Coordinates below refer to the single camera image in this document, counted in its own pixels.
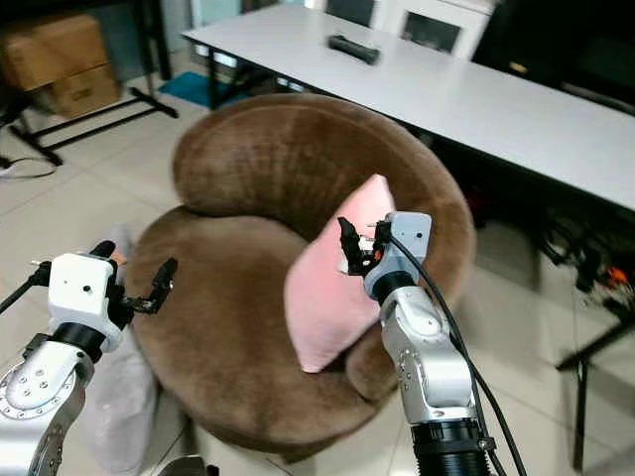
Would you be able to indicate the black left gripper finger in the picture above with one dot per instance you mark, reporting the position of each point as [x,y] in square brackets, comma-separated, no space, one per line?
[102,249]
[164,283]

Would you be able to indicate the long white table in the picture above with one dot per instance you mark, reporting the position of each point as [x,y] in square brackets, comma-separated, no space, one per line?
[476,99]

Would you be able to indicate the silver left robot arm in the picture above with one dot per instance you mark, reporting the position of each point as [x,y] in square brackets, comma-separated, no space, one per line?
[40,397]

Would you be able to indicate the black metal chair legs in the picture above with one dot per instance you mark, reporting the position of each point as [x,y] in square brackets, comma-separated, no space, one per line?
[590,357]

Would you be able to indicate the pink square pillow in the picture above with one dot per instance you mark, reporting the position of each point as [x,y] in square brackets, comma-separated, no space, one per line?
[317,307]

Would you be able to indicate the teal floor mat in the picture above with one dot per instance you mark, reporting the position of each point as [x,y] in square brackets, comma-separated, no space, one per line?
[189,89]

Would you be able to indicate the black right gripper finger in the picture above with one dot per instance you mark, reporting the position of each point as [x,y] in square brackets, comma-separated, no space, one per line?
[347,238]
[381,230]

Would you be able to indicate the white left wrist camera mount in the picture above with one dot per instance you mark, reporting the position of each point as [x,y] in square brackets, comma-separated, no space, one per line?
[84,293]

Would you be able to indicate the white glass-door cabinet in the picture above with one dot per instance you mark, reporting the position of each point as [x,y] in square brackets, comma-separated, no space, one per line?
[432,25]

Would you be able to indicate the black metal rack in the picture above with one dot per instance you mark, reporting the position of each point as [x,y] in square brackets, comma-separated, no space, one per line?
[94,117]

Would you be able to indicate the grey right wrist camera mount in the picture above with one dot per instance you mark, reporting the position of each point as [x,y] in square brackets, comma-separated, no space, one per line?
[402,248]

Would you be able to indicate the small brown cardboard box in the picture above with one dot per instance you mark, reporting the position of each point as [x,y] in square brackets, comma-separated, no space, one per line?
[89,91]

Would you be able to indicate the brown round plush sofa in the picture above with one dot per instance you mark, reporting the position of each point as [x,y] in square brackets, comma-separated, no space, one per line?
[238,327]

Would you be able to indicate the large brown cardboard box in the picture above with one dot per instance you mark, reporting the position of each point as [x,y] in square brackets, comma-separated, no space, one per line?
[55,52]

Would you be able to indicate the dark robot foot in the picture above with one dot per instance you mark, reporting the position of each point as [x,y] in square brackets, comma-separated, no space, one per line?
[189,466]

